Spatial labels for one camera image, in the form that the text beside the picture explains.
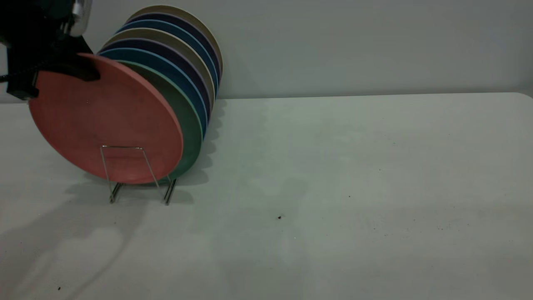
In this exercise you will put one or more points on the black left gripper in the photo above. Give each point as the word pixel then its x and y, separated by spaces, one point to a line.
pixel 37 37

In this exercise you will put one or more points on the pink round plate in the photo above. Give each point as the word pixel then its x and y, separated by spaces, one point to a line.
pixel 104 121

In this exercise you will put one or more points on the blue round plate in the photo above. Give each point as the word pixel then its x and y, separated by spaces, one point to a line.
pixel 175 75
pixel 179 28

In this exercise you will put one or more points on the beige round plate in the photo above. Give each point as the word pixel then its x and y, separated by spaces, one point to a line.
pixel 170 36
pixel 183 10

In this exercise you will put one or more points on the dark purple round plate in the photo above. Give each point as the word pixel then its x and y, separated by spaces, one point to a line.
pixel 187 21
pixel 179 56

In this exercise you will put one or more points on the green round plate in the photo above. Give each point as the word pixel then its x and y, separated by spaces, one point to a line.
pixel 187 125

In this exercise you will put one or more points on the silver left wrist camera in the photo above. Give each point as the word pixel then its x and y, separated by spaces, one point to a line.
pixel 81 16

